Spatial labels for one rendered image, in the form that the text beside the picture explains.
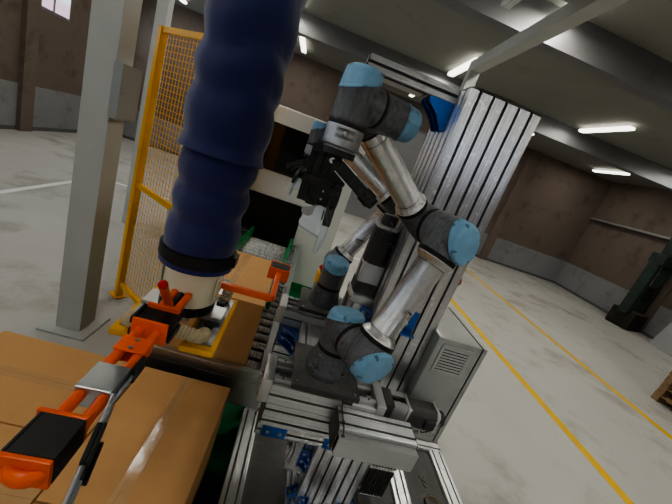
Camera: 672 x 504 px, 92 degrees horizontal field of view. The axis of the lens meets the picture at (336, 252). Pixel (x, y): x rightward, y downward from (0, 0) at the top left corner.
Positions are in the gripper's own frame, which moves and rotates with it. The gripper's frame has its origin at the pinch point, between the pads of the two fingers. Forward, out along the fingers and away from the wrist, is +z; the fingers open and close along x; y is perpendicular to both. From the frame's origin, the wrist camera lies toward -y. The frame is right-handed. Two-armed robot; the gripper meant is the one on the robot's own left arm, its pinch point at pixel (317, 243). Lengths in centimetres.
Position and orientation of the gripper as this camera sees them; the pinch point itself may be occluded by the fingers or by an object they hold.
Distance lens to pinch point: 70.8
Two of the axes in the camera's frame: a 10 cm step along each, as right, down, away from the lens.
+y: -9.4, -3.0, -1.5
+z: -3.3, 9.0, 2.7
